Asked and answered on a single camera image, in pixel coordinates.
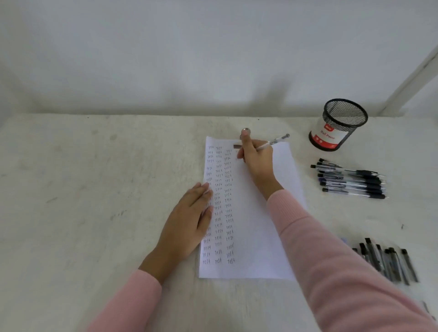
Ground person's right hand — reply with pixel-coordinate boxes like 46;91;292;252
237;128;284;201

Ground person's left hand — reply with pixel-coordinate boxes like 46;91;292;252
155;182;214;267

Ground clear white ballpoint pen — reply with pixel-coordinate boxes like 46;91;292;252
256;134;291;152

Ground white paper sheet with writing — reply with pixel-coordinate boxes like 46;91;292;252
198;136;307;282

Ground person's left forearm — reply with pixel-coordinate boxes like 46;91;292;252
86;249;178;332

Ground person's right forearm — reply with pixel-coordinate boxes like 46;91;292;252
255;181;438;332

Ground black mesh pen holder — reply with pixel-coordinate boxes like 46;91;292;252
308;99;369;152

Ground row of black-grip ballpoint pens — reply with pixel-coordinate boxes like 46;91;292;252
310;158;389;200

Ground pile of clear black-capped pens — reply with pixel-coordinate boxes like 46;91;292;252
339;237;420;286

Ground white frame post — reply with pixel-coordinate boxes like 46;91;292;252
378;45;438;117

